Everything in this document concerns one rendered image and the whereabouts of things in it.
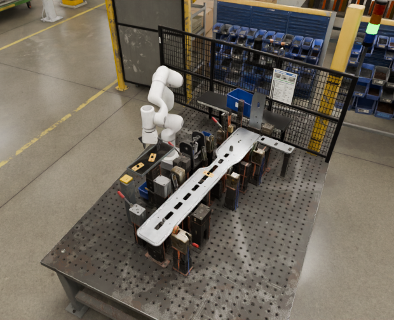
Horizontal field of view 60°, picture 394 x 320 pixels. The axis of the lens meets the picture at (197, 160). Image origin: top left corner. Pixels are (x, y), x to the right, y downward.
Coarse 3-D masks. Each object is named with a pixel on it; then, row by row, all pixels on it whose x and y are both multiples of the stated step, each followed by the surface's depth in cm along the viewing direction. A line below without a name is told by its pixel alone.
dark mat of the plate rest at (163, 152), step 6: (162, 144) 251; (150, 150) 245; (156, 150) 245; (162, 150) 245; (168, 150) 245; (144, 156) 240; (156, 156) 240; (162, 156) 240; (138, 162) 235; (144, 162) 235; (150, 162) 235; (144, 168) 230
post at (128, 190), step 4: (132, 180) 224; (120, 184) 224; (124, 184) 221; (128, 184) 221; (132, 184) 225; (124, 188) 224; (128, 188) 223; (132, 188) 227; (124, 192) 228; (128, 192) 225; (132, 192) 229; (128, 196) 227; (132, 196) 232; (124, 200) 235; (128, 200) 231; (132, 200) 234; (128, 204) 235; (128, 208) 238; (128, 212) 241; (128, 216) 245; (128, 220) 249; (128, 224) 251; (132, 224) 249
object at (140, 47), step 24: (120, 0) 453; (144, 0) 436; (168, 0) 421; (120, 24) 475; (144, 24) 458; (168, 24) 442; (120, 48) 500; (144, 48) 482; (168, 48) 464; (120, 72) 526; (144, 72) 508
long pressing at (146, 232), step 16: (240, 128) 294; (224, 144) 277; (240, 144) 277; (224, 160) 262; (240, 160) 263; (192, 176) 248; (176, 192) 235; (192, 192) 236; (160, 208) 224; (192, 208) 225; (144, 224) 214; (176, 224) 215; (144, 240) 206; (160, 240) 205
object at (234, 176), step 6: (228, 174) 244; (234, 174) 244; (228, 180) 246; (234, 180) 243; (228, 186) 250; (234, 186) 246; (228, 192) 255; (234, 192) 251; (228, 198) 258; (234, 198) 257; (222, 204) 267; (228, 204) 262; (234, 204) 262
